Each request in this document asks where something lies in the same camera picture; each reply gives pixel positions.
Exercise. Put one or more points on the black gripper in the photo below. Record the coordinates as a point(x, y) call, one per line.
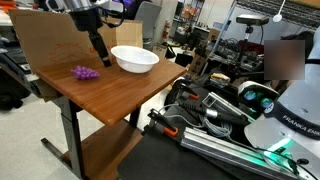
point(86, 21)

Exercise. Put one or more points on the purple plastic grapes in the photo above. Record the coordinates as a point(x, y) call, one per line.
point(85, 73)

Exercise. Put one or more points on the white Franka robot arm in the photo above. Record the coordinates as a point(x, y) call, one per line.
point(300, 100)

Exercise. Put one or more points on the white plastic bowl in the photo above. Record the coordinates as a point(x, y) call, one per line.
point(135, 60)

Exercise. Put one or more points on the light wooden board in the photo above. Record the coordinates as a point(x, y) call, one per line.
point(131, 33)

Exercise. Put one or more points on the brown cardboard sheet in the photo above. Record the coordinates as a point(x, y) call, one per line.
point(50, 40)

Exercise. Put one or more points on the grey office chair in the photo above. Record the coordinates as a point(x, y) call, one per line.
point(148, 16)

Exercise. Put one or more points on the red fire extinguisher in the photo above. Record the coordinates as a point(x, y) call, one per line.
point(165, 30)

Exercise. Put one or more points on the wooden table lower shelf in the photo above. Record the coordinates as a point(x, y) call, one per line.
point(106, 150)

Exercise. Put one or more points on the grey metal box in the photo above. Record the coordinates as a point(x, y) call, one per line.
point(216, 101)

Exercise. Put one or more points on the white hanging ladle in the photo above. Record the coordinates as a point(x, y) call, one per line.
point(277, 16)

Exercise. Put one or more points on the person with blurred face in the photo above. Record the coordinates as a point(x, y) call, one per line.
point(283, 60)

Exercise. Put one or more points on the black metal table frame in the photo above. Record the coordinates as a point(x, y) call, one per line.
point(71, 133)

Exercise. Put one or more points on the camera on tripod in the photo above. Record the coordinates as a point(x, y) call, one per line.
point(251, 20)

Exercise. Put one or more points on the aluminium profile rail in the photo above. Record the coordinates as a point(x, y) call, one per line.
point(226, 150)

